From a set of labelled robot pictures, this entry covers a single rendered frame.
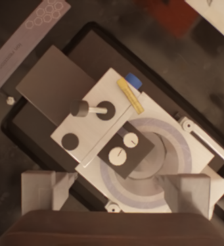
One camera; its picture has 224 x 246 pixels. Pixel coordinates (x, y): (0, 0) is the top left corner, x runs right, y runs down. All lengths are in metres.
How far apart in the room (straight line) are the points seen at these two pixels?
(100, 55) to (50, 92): 0.10
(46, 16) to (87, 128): 0.18
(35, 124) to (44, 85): 0.09
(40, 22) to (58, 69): 0.10
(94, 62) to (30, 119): 0.11
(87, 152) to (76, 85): 0.08
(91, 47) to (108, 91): 0.13
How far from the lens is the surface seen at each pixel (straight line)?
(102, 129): 0.29
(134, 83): 0.32
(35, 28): 0.42
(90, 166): 0.31
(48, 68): 0.34
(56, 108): 0.33
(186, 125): 0.31
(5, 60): 0.42
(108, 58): 0.41
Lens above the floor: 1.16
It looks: level
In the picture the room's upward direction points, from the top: 131 degrees clockwise
